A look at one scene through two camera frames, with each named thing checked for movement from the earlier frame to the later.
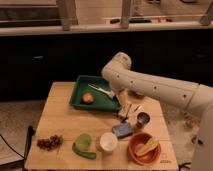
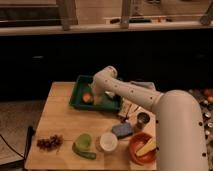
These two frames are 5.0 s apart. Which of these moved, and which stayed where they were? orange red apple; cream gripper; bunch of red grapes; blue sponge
Moved: cream gripper
Stayed: bunch of red grapes; blue sponge; orange red apple
